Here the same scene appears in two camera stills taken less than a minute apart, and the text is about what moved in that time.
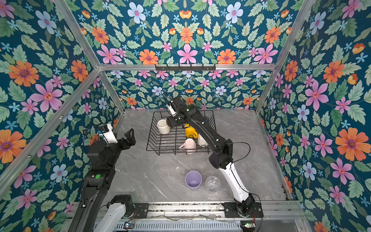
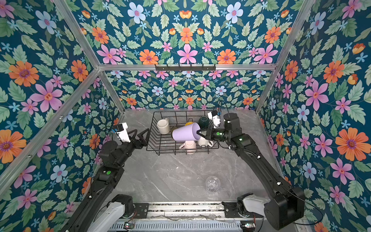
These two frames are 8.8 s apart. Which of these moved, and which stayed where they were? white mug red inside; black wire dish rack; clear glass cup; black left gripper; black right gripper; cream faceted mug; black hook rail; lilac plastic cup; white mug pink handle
Moved: black right gripper; lilac plastic cup; black left gripper
Stayed: cream faceted mug; black hook rail; clear glass cup; white mug pink handle; black wire dish rack; white mug red inside
